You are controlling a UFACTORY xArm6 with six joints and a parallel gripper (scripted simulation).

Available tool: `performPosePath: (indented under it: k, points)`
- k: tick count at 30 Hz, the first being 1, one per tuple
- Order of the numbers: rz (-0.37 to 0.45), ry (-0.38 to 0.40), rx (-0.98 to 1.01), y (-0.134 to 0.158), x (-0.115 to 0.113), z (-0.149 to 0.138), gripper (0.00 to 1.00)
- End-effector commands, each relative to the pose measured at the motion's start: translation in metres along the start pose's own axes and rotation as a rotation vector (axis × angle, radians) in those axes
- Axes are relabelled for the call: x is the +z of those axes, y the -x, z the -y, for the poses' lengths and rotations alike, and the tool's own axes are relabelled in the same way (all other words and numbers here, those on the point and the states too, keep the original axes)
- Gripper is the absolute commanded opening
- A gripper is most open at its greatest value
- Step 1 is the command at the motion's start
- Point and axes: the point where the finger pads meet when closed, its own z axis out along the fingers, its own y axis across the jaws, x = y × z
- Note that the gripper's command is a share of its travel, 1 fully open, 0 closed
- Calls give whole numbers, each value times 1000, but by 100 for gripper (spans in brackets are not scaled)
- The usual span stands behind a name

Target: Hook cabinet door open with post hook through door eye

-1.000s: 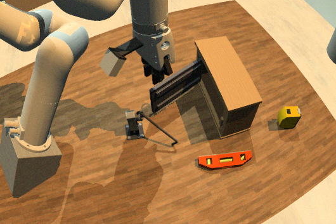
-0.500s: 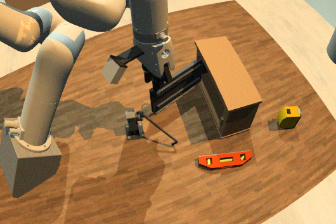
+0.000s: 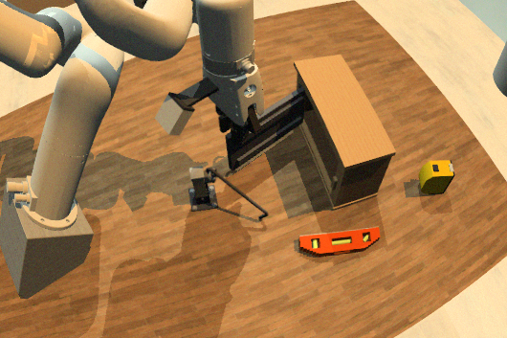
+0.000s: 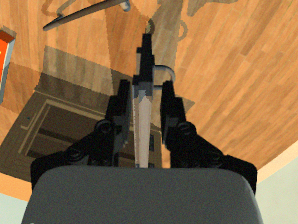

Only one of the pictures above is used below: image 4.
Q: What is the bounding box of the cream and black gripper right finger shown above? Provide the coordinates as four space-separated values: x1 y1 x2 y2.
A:
160 80 258 194

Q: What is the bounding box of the orange spirit level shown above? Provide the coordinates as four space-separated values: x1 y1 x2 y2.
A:
0 31 15 105

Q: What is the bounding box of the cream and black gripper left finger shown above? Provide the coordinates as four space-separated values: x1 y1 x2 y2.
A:
30 79 132 191

